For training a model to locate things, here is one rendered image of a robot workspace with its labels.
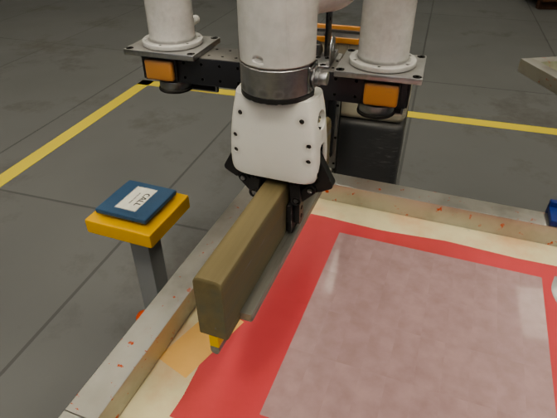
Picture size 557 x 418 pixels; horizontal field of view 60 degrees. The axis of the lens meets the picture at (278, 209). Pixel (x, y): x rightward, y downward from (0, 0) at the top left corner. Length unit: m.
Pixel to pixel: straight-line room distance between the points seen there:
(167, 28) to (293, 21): 0.62
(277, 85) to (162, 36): 0.61
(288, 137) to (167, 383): 0.31
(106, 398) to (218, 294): 0.19
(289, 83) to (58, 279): 1.92
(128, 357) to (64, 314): 1.54
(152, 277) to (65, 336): 1.12
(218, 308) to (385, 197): 0.46
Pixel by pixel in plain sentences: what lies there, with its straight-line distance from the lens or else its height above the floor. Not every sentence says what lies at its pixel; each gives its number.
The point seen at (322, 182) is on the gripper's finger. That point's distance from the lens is 0.53.
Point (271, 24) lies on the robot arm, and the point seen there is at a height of 1.33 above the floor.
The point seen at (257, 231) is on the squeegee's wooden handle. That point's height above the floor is 1.14.
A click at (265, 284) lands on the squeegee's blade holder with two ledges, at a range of 0.51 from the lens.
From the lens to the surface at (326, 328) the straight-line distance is 0.64.
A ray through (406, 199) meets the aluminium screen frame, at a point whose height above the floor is 0.99.
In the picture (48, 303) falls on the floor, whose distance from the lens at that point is 2.19.
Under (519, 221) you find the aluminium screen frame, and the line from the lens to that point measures 0.84.
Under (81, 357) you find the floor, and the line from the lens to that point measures 1.94.
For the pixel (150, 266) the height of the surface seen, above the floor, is 0.83.
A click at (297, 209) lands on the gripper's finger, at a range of 0.56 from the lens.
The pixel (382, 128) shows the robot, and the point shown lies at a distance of 1.56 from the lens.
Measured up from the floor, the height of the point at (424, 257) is 0.96.
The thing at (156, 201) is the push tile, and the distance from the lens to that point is 0.85.
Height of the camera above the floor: 1.43
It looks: 35 degrees down
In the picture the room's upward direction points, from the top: straight up
